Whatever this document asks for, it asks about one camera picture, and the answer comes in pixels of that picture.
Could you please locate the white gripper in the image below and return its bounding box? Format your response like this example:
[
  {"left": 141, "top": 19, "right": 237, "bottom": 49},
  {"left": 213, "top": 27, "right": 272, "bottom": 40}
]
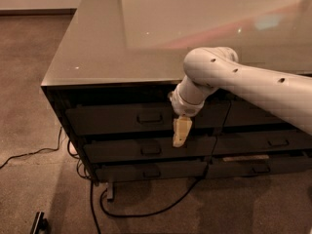
[{"left": 169, "top": 86, "right": 204, "bottom": 147}]

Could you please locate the thick black floor cable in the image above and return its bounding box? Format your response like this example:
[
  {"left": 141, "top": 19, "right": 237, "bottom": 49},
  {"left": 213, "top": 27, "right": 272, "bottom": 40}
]
[{"left": 89, "top": 175, "right": 204, "bottom": 234}]

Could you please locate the dark wall baseboard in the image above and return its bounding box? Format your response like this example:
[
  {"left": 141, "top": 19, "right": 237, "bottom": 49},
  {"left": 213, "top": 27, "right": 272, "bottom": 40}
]
[{"left": 0, "top": 8, "right": 77, "bottom": 17}]

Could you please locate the thin black floor cable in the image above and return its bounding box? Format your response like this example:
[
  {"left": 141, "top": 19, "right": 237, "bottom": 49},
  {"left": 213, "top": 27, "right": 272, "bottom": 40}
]
[{"left": 0, "top": 126, "right": 63, "bottom": 170}]

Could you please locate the black object on floor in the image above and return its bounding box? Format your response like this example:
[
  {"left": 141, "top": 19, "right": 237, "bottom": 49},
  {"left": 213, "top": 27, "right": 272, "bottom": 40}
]
[{"left": 30, "top": 212, "right": 50, "bottom": 234}]

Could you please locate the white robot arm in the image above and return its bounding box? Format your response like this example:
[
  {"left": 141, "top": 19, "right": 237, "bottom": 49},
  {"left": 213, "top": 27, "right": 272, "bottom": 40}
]
[{"left": 170, "top": 47, "right": 312, "bottom": 147}]

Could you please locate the grey drawer cabinet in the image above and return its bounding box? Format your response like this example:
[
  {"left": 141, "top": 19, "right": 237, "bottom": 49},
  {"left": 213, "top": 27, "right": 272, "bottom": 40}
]
[{"left": 42, "top": 0, "right": 311, "bottom": 182}]

